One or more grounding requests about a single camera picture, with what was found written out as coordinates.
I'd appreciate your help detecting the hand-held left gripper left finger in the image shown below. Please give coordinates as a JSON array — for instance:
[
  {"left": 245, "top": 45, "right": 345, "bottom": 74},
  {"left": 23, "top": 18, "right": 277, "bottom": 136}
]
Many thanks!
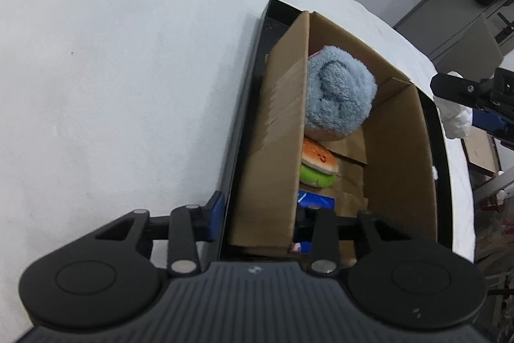
[{"left": 94, "top": 191, "right": 225, "bottom": 276}]

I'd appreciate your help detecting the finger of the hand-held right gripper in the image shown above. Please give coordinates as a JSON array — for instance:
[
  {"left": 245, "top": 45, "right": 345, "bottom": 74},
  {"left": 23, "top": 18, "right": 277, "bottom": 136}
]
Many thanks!
[
  {"left": 430, "top": 68, "right": 514, "bottom": 111},
  {"left": 472, "top": 107, "right": 514, "bottom": 151}
]

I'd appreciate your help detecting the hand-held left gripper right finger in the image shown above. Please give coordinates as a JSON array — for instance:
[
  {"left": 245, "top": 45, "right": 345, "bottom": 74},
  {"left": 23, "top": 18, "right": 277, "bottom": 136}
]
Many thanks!
[{"left": 293, "top": 208, "right": 402, "bottom": 275}]

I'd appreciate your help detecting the blue and white small carton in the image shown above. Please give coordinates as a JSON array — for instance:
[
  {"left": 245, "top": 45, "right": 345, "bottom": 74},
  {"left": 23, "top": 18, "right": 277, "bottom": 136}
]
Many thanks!
[{"left": 297, "top": 189, "right": 336, "bottom": 211}]

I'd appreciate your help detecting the burger squishy toy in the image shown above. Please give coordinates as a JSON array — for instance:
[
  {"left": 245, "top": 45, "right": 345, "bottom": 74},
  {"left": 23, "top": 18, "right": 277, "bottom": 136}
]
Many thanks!
[{"left": 300, "top": 138, "right": 340, "bottom": 189}]

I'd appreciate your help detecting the black tray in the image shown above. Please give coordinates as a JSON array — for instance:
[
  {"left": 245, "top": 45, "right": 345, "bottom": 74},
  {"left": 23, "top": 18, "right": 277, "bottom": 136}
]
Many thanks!
[{"left": 217, "top": 0, "right": 454, "bottom": 261}]

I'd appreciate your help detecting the blue plush toy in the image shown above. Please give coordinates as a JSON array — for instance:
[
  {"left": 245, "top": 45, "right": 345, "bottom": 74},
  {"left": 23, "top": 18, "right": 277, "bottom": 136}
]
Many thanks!
[{"left": 305, "top": 46, "right": 378, "bottom": 139}]

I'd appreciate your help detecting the cardboard box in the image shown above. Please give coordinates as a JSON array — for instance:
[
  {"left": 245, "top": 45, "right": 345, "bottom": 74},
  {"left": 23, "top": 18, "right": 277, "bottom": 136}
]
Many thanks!
[{"left": 229, "top": 10, "right": 438, "bottom": 257}]

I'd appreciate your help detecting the brown cardboard board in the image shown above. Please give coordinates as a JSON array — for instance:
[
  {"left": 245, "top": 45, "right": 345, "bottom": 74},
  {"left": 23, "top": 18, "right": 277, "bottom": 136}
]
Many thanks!
[{"left": 462, "top": 126, "right": 501, "bottom": 177}]

